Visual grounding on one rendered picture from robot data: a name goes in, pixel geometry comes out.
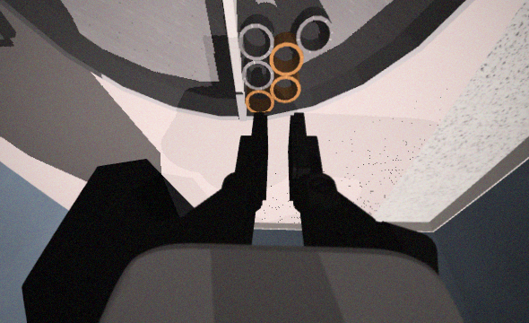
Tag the grey metal bushing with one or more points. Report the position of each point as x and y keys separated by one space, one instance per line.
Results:
x=314 y=46
x=249 y=50
x=254 y=81

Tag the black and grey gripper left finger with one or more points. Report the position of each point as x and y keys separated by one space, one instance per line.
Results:
x=227 y=216

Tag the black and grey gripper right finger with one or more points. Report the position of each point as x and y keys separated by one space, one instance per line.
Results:
x=330 y=219

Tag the bronze bushing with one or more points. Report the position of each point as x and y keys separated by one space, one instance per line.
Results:
x=287 y=94
x=256 y=105
x=286 y=39

